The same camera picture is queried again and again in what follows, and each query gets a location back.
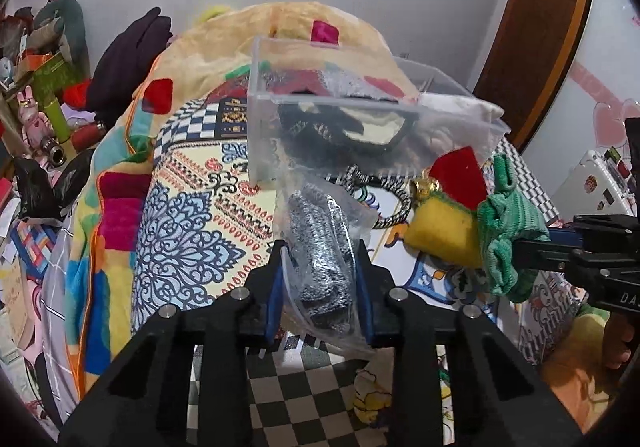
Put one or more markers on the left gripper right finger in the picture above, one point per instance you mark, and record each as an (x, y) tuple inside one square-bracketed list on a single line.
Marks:
[(373, 283)]

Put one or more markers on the fingers of the right gripper seen sideways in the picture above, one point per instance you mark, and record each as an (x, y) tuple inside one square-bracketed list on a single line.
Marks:
[(559, 253)]

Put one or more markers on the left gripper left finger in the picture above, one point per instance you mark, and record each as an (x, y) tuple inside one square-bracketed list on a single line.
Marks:
[(266, 285)]

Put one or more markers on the green knitted cloth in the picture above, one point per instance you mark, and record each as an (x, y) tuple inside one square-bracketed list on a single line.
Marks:
[(503, 217)]

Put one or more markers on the bagged grey knitted gloves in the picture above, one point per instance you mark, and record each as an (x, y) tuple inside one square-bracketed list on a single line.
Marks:
[(322, 226)]

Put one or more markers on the yellow sponge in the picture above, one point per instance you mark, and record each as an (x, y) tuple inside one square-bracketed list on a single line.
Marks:
[(443, 228)]

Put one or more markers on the red fabric pouch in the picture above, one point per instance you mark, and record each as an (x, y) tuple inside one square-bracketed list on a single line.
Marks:
[(460, 177)]

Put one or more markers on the white towel cloth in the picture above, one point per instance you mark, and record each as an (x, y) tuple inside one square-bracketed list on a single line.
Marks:
[(463, 120)]

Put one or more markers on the black white fabric pouch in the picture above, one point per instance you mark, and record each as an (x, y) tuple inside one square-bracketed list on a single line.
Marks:
[(320, 131)]

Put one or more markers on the clear plastic box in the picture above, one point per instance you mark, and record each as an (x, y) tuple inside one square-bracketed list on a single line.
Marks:
[(286, 72)]

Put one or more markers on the right hand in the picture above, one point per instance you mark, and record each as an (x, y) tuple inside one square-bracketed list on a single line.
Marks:
[(618, 334)]

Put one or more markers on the white suitcase with stickers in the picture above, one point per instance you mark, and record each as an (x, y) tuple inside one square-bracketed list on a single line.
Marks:
[(593, 187)]

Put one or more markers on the colourful patchwork bed cover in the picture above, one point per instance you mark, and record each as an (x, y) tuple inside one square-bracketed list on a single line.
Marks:
[(195, 230)]

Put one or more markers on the beige fleece blanket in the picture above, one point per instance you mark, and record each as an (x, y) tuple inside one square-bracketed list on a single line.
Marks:
[(199, 59)]

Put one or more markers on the dark purple clothing pile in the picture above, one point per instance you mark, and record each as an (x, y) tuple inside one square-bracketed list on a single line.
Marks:
[(126, 63)]

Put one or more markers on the yellow green plush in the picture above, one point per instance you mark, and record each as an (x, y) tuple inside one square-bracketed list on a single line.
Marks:
[(212, 12)]

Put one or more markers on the pink bunny figurine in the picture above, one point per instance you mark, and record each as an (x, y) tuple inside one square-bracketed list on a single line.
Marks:
[(36, 126)]

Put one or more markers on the grey green plush toy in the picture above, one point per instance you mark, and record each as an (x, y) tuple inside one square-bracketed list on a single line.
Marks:
[(60, 27)]

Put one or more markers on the wooden door frame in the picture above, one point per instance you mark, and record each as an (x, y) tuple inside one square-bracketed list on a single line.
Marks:
[(529, 60)]

